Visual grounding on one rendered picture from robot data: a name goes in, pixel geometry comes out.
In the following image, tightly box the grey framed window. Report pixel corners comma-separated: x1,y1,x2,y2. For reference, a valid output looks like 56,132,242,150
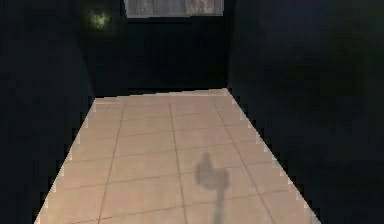
123,0,225,19

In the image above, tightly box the small green glowing light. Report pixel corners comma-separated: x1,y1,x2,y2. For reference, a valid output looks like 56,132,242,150
88,10,111,31

